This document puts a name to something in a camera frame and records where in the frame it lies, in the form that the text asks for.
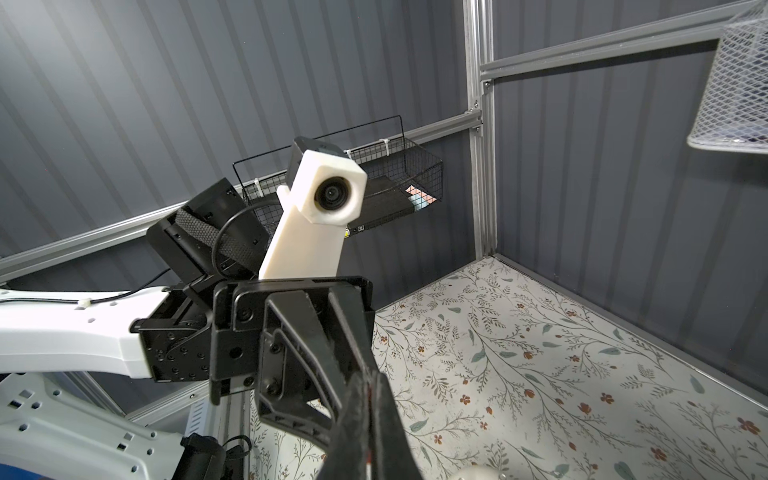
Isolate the white dome with screws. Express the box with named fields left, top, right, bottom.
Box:
left=449, top=465, right=505, bottom=480

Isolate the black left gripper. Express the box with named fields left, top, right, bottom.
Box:
left=130, top=276, right=377, bottom=448

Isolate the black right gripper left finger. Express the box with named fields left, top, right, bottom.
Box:
left=317, top=373, right=371, bottom=480

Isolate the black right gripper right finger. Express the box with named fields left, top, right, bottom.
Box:
left=370, top=373, right=422, bottom=480

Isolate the black wire wall basket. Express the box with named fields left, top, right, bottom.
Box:
left=232, top=115, right=445, bottom=236

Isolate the white wire wall basket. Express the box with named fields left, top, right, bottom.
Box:
left=687, top=1, right=767, bottom=155

